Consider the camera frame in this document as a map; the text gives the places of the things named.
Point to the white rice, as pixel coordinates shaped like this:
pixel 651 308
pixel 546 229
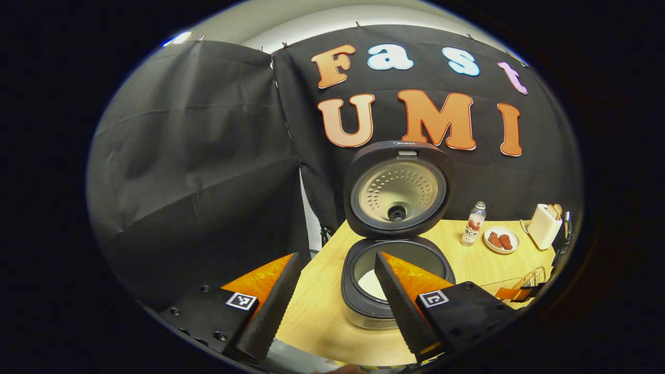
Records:
pixel 378 285

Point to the black rice cooker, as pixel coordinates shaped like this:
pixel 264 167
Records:
pixel 397 197

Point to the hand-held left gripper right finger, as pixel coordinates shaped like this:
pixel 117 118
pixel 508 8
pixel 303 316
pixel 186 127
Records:
pixel 400 311

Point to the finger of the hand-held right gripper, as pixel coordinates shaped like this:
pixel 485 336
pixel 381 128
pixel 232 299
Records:
pixel 511 294

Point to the black tripod stand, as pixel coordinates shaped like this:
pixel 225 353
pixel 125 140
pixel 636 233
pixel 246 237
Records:
pixel 326 236

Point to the white round plate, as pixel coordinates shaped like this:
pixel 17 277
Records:
pixel 501 249

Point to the white toaster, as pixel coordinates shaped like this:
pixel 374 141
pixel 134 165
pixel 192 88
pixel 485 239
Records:
pixel 543 228

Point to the black backdrop cloth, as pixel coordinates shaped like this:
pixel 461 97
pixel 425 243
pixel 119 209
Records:
pixel 208 156

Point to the ceiling light panel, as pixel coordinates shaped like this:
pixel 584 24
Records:
pixel 178 38

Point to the clear drink bottle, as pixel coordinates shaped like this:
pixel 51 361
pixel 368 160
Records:
pixel 473 226

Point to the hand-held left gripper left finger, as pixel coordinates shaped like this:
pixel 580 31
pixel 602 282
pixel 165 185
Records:
pixel 275 311

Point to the clear rice container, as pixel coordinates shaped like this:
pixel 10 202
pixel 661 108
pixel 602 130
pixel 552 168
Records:
pixel 493 284

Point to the brown meat piece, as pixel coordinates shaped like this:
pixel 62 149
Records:
pixel 505 242
pixel 494 239

